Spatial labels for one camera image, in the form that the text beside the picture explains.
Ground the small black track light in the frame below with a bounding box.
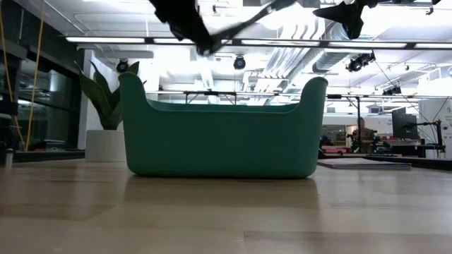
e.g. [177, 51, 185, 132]
[382, 85, 403, 96]

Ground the silver metal can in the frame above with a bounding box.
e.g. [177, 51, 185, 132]
[3, 147, 14, 169]

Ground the black computer monitor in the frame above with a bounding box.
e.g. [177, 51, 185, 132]
[391, 107, 420, 140]

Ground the long ceiling light bar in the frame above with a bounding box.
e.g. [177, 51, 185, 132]
[64, 35, 452, 51]

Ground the black pole stand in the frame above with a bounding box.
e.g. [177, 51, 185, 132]
[326, 93, 364, 153]

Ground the teal plastic bin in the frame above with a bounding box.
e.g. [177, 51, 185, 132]
[118, 72, 328, 179]

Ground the yellow extension cord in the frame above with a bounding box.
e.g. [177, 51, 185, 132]
[0, 0, 46, 152]

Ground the black track light cluster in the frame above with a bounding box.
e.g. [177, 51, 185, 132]
[345, 51, 377, 73]

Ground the green snake plant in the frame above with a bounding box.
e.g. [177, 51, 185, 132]
[73, 60, 148, 131]

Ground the white cabinet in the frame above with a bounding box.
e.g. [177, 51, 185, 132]
[418, 98, 452, 160]

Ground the black frame background table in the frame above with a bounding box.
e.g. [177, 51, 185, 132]
[183, 90, 238, 106]

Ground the person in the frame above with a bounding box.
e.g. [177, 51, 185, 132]
[352, 117, 376, 143]

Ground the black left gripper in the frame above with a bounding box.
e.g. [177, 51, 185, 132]
[148, 0, 297, 56]

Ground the white plant pot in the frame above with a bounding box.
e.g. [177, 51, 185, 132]
[84, 129, 127, 163]

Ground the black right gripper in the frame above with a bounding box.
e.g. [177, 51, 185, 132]
[312, 0, 371, 40]

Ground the flat grey board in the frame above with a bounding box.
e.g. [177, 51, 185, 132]
[316, 157, 412, 171]

